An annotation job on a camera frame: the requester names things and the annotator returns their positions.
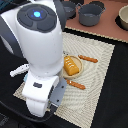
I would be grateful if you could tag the white toy fish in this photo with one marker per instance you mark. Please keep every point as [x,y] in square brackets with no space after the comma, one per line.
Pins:
[21,69]

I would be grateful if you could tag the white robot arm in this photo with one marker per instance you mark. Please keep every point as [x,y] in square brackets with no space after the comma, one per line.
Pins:
[34,31]

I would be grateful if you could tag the round beige plate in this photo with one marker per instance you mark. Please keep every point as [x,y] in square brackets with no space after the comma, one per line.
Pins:
[78,63]

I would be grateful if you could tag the beige woven placemat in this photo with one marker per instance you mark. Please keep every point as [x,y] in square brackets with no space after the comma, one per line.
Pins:
[78,106]

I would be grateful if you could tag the pink stove board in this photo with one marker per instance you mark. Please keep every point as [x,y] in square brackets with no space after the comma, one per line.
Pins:
[107,26]

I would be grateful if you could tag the beige bowl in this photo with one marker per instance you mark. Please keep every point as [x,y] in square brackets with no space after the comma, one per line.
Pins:
[123,14]

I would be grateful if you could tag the knife with wooden handle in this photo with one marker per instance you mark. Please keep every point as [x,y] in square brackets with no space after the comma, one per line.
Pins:
[82,57]

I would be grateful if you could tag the fork with wooden handle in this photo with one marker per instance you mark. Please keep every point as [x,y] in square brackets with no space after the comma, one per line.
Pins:
[77,85]

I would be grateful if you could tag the grey pot with handles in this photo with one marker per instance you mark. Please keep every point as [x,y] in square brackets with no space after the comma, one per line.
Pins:
[89,14]

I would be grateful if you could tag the grey saucepan with handle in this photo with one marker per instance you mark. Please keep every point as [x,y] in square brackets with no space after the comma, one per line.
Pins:
[70,8]

